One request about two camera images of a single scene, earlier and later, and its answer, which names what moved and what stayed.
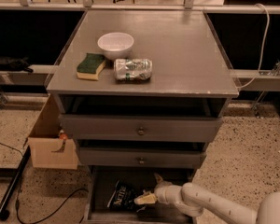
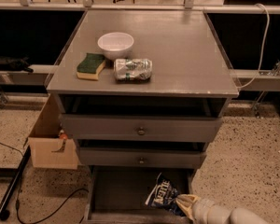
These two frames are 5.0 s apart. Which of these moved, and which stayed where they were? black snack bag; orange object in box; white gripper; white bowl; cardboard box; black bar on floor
Moved: black snack bag; white gripper
Stayed: orange object in box; cardboard box; white bowl; black bar on floor
